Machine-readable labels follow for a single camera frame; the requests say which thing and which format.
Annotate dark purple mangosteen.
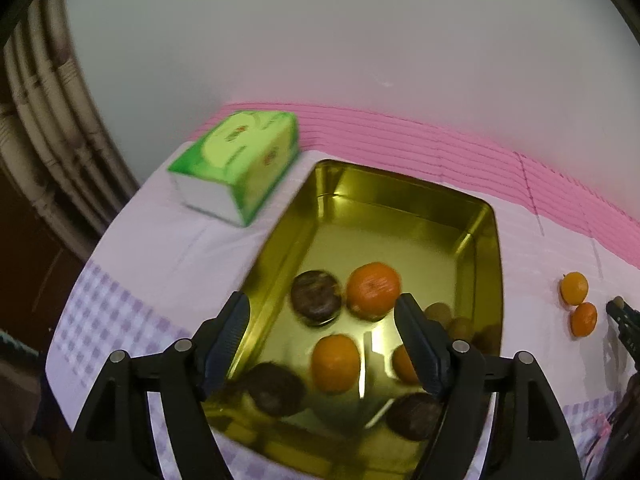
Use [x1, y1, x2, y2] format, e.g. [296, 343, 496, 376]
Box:
[386, 392, 446, 442]
[240, 361, 307, 418]
[290, 270, 344, 328]

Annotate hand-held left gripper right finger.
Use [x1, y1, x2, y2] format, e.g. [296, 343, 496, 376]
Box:
[394, 293, 583, 480]

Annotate rattan furniture frame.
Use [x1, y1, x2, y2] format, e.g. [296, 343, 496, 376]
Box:
[0, 0, 141, 261]

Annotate green tissue pack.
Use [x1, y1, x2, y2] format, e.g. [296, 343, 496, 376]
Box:
[166, 110, 301, 227]

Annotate small orange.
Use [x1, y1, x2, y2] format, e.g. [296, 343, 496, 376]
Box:
[311, 334, 362, 394]
[570, 302, 599, 338]
[391, 344, 420, 385]
[346, 261, 403, 321]

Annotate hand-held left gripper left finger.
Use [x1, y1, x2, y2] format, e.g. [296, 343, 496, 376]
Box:
[62, 291, 251, 480]

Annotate pink ribbed mat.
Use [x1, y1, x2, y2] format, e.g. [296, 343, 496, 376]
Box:
[187, 101, 640, 266]

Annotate green grape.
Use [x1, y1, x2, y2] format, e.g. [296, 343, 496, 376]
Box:
[472, 324, 502, 358]
[425, 302, 453, 326]
[446, 317, 475, 343]

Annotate gold tin box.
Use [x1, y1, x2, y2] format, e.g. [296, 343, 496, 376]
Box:
[202, 159, 503, 478]

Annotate yellowish orange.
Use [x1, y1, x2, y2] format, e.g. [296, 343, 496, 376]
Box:
[559, 271, 589, 306]

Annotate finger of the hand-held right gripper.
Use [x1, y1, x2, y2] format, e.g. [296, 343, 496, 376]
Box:
[606, 296, 640, 361]

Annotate white cloth with purple checks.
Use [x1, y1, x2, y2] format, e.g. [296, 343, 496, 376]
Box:
[45, 147, 640, 480]

